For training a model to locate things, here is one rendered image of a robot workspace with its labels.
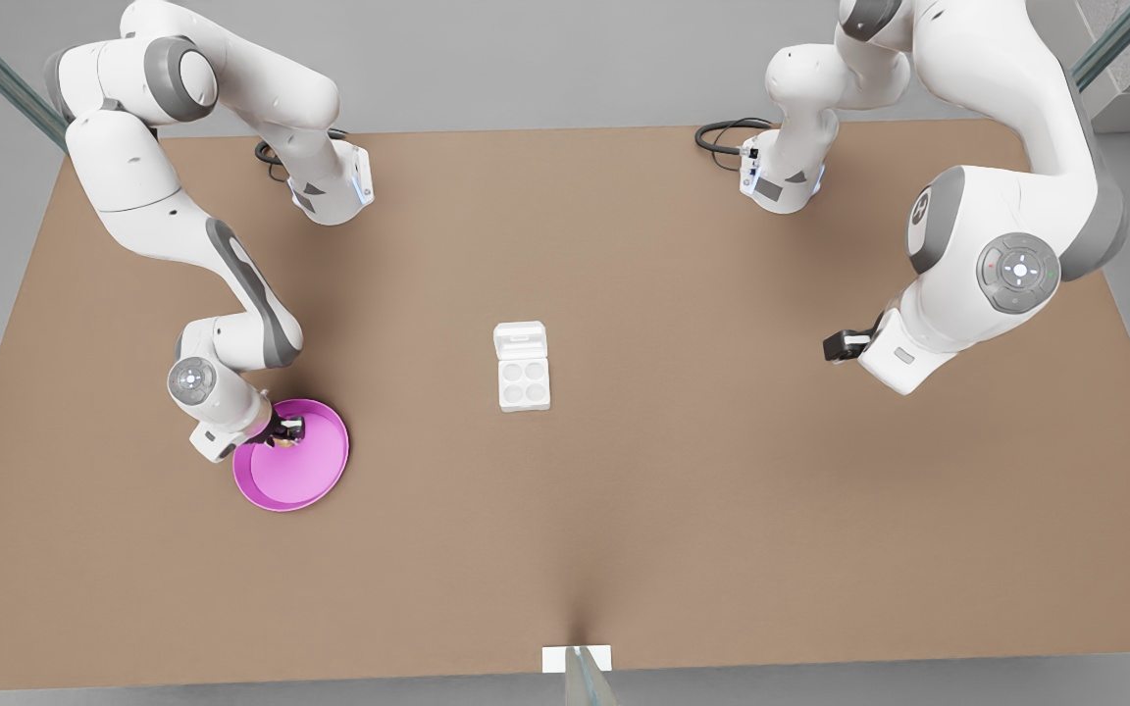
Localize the white egg box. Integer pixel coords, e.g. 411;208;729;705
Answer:
497;356;552;413

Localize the white egg box lid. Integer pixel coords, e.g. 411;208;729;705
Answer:
492;320;549;362

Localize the pink round plate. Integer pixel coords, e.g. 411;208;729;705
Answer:
232;398;350;513

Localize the black cable loop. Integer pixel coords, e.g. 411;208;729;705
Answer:
254;127;350;183
694;118;778;174

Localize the silver frame post with foot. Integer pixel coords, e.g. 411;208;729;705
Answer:
541;644;617;706

